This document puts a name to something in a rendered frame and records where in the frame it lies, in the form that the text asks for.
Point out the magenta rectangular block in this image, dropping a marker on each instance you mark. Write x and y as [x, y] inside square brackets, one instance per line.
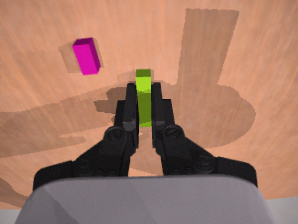
[86, 55]

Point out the lime green rod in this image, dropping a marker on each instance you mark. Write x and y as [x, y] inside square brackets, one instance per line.
[143, 85]

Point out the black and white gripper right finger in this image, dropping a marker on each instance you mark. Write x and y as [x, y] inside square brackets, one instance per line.
[181, 156]

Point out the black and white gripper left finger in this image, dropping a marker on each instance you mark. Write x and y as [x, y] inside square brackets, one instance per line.
[110, 157]

